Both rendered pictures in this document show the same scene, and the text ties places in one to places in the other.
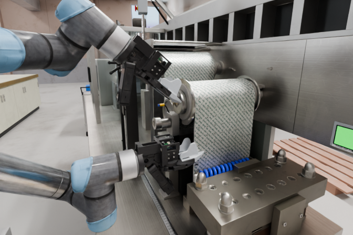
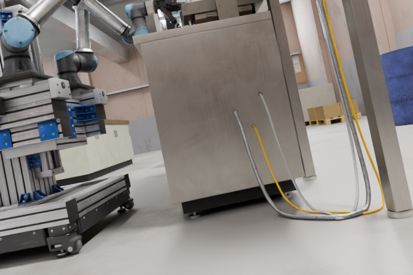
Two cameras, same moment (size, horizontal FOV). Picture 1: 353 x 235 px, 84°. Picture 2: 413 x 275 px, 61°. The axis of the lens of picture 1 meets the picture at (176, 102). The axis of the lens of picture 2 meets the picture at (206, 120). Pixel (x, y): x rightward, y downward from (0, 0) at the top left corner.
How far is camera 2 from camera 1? 1.74 m
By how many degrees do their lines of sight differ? 27
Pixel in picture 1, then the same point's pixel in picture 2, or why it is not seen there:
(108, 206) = (141, 23)
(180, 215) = not seen: hidden behind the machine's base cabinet
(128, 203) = not seen: hidden behind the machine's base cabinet
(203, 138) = not seen: outside the picture
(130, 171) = (149, 5)
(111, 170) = (140, 4)
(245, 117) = not seen: outside the picture
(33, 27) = (123, 81)
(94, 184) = (134, 10)
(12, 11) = (101, 69)
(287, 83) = not seen: outside the picture
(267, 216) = (211, 5)
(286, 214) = (220, 0)
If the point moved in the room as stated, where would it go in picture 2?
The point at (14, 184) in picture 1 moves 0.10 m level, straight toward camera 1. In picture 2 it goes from (106, 15) to (107, 7)
